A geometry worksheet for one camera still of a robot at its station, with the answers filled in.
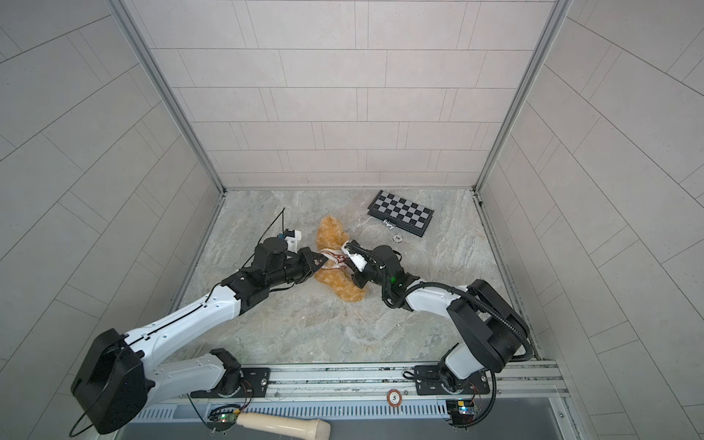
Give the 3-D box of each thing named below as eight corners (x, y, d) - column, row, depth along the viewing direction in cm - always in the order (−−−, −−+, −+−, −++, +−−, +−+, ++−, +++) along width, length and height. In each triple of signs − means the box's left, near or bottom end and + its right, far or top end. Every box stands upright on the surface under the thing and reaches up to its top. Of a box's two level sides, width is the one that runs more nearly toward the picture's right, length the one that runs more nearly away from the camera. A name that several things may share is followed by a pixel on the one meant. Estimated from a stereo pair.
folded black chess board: (367, 213, 111) (367, 208, 108) (381, 194, 118) (381, 189, 115) (421, 238, 103) (423, 233, 100) (433, 216, 110) (435, 211, 107)
